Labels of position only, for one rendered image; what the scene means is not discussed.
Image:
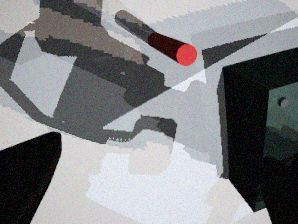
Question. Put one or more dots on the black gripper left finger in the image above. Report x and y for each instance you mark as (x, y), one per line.
(26, 170)

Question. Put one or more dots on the red peg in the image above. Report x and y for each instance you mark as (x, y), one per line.
(178, 50)

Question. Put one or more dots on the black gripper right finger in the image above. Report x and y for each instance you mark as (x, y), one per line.
(279, 184)

